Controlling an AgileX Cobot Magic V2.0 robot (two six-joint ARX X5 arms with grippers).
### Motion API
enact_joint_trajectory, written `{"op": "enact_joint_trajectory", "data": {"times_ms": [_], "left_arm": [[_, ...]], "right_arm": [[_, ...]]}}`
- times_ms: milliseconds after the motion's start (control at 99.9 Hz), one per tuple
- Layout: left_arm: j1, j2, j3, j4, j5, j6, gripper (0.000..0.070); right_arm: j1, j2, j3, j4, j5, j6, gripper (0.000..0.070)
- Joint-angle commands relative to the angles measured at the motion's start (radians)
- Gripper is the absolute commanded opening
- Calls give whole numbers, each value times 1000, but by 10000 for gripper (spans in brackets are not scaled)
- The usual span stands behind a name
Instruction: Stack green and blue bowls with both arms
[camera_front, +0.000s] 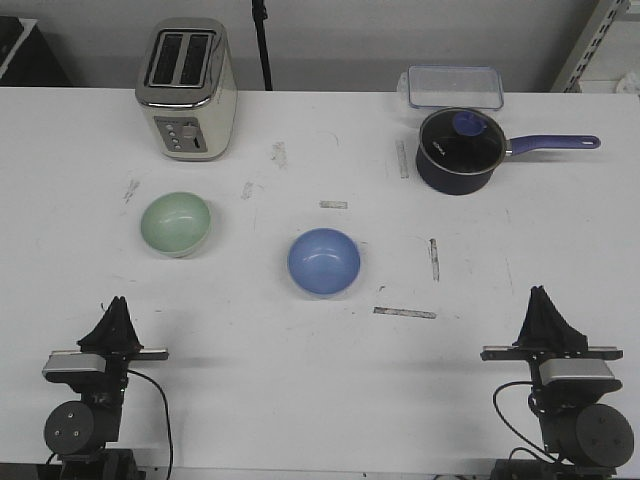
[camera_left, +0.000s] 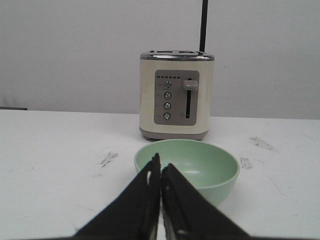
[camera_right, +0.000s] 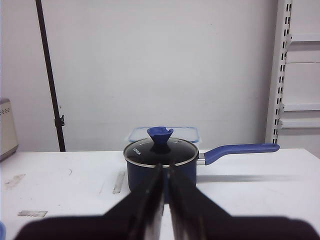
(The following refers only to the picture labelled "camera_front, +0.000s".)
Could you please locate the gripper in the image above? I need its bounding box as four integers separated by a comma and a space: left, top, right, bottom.
480, 286, 623, 385
75, 296, 169, 406

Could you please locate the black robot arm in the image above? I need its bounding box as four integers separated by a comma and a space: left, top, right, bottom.
42, 296, 169, 479
481, 286, 635, 479

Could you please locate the blue ceramic bowl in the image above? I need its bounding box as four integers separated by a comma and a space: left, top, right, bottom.
287, 228, 361, 296

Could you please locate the green ceramic bowl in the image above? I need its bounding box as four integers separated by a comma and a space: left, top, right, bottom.
140, 192, 212, 258

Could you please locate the dark blue saucepan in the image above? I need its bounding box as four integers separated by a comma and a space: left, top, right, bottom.
416, 107, 601, 195

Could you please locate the white slotted shelving rack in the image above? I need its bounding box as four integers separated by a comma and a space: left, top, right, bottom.
550, 1, 639, 93

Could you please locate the black tripod pole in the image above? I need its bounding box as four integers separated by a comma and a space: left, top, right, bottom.
251, 0, 273, 91

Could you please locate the glass lid with blue knob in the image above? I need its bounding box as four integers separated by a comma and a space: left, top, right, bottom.
420, 108, 506, 174

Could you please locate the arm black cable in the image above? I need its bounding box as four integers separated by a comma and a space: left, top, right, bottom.
44, 369, 175, 476
492, 381, 559, 471

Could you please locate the cream silver two-slot toaster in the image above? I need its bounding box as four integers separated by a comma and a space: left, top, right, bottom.
135, 17, 238, 162

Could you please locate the clear plastic food container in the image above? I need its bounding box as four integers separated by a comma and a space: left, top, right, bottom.
396, 65, 504, 110

